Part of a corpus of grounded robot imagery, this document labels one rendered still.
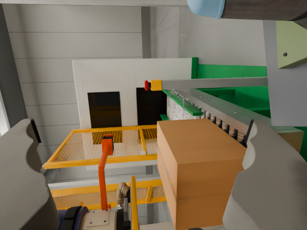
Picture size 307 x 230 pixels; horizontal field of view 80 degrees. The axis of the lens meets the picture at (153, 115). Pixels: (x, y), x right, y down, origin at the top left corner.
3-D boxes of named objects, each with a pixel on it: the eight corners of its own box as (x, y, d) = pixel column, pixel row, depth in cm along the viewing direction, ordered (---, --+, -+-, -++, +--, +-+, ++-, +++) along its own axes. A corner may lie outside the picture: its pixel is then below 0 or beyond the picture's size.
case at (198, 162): (203, 162, 157) (157, 166, 152) (207, 117, 145) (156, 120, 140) (246, 222, 100) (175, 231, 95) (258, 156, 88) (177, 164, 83)
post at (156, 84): (279, 84, 141) (150, 89, 129) (281, 75, 140) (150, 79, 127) (287, 86, 135) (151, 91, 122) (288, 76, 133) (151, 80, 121)
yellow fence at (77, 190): (222, 197, 244) (54, 216, 218) (219, 189, 250) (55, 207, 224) (256, 176, 174) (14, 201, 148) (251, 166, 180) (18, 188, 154)
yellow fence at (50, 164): (194, 125, 334) (73, 133, 308) (194, 120, 331) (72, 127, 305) (228, 157, 223) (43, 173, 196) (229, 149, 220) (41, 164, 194)
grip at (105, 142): (113, 148, 101) (104, 149, 101) (113, 133, 99) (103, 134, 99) (113, 155, 93) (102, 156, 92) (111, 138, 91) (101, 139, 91)
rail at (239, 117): (173, 83, 304) (162, 83, 302) (173, 80, 303) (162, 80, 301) (295, 139, 84) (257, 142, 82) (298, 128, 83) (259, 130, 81)
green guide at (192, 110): (165, 88, 305) (159, 89, 304) (165, 82, 302) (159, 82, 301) (202, 115, 153) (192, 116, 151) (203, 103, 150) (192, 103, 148)
